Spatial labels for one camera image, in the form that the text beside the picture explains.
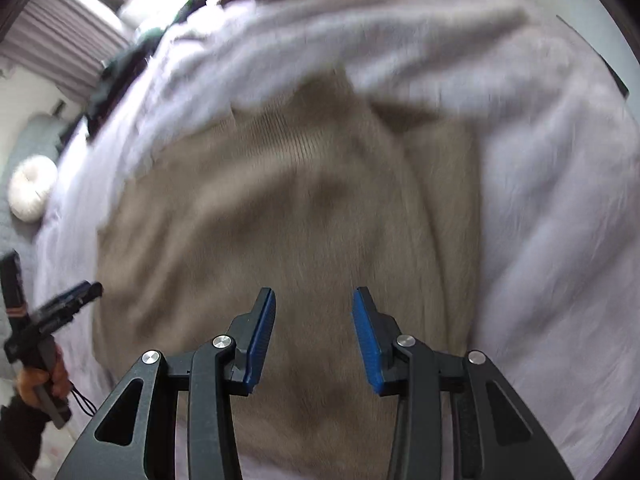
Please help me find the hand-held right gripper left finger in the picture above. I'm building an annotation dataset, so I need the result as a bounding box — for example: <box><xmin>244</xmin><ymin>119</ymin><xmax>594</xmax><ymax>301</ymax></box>
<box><xmin>54</xmin><ymin>287</ymin><xmax>277</xmax><ymax>480</ymax></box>

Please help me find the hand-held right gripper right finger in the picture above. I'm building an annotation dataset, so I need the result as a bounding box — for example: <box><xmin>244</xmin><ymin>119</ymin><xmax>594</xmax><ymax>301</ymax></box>
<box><xmin>352</xmin><ymin>286</ymin><xmax>575</xmax><ymax>480</ymax></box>

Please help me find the person's left forearm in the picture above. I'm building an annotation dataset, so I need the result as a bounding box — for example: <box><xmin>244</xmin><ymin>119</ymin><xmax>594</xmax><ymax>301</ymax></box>
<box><xmin>0</xmin><ymin>397</ymin><xmax>53</xmax><ymax>476</ymax></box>

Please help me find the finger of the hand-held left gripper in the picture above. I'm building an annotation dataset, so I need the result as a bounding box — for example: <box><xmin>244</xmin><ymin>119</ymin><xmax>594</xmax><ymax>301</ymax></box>
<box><xmin>29</xmin><ymin>282</ymin><xmax>104</xmax><ymax>335</ymax></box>

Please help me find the brown knit sweater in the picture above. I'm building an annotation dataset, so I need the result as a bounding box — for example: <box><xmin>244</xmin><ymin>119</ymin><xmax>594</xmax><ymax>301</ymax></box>
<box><xmin>92</xmin><ymin>67</ymin><xmax>483</xmax><ymax>480</ymax></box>

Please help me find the person's left hand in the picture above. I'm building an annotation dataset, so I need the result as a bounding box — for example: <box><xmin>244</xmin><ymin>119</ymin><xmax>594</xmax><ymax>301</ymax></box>
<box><xmin>15</xmin><ymin>347</ymin><xmax>72</xmax><ymax>409</ymax></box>

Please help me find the white round pillow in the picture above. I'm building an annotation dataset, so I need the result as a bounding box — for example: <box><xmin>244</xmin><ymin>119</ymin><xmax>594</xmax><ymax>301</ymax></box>
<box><xmin>9</xmin><ymin>156</ymin><xmax>59</xmax><ymax>222</ymax></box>

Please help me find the black jacket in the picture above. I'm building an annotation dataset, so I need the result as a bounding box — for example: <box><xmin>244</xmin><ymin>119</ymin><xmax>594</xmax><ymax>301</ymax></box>
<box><xmin>85</xmin><ymin>0</ymin><xmax>211</xmax><ymax>141</ymax></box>

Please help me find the black wrist cord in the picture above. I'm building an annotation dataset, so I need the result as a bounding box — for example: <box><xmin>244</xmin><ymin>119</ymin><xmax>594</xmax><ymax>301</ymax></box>
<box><xmin>69</xmin><ymin>384</ymin><xmax>97</xmax><ymax>417</ymax></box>

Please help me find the lavender bed cover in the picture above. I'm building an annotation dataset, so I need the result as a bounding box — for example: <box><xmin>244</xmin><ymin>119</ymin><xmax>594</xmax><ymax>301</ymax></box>
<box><xmin>30</xmin><ymin>0</ymin><xmax>632</xmax><ymax>480</ymax></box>

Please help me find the grey pleated curtain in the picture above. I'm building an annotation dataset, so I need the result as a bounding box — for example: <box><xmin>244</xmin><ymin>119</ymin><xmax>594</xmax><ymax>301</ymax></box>
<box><xmin>0</xmin><ymin>0</ymin><xmax>132</xmax><ymax>100</ymax></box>

